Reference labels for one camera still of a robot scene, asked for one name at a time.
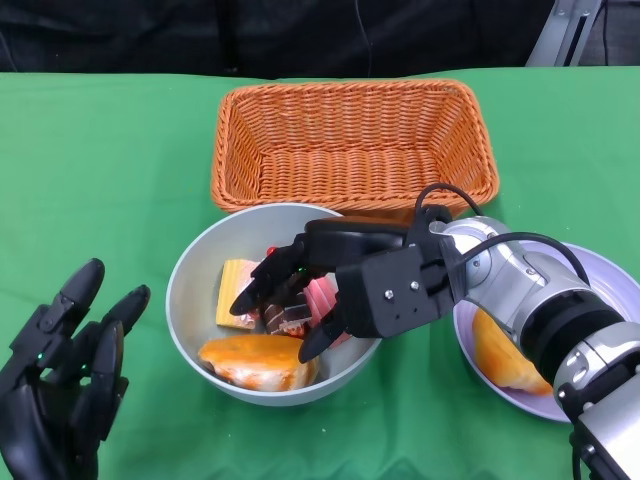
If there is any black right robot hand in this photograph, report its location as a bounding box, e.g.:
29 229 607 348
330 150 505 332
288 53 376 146
229 217 412 364

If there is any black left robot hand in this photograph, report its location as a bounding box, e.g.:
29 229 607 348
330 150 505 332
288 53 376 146
0 258 151 480

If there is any grey round bowl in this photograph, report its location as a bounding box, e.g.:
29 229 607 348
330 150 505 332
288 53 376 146
165 203 384 407

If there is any orange donut bread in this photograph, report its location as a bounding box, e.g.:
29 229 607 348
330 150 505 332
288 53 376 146
198 334 321 392

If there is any plump orange croissant bread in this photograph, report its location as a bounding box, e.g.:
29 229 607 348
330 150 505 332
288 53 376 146
472 308 554 396

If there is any pink layered cake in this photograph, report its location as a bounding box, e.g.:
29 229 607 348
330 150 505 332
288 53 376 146
304 277 351 346

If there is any orange wicker basket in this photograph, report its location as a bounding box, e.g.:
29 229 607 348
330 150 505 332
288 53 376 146
210 79 500 224

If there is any pink brown striped cake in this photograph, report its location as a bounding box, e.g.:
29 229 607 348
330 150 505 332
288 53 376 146
262 279 314 336

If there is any yellow cake slice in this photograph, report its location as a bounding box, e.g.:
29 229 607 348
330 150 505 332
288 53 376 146
215 259 264 331

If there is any lavender round plate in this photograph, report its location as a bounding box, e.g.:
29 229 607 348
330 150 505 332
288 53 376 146
452 243 640 424

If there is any green tablecloth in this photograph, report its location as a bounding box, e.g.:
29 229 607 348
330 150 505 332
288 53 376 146
0 67 640 480

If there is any black backdrop cloth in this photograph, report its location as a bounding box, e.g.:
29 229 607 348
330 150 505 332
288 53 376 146
0 0 556 81

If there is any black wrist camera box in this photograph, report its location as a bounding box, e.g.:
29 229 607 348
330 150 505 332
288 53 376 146
335 204 457 341

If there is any black cable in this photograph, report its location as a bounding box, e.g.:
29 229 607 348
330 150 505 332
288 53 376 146
413 183 484 219
601 0 611 66
457 230 591 289

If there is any grey metal frame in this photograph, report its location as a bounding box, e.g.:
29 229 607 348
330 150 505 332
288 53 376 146
525 0 607 69

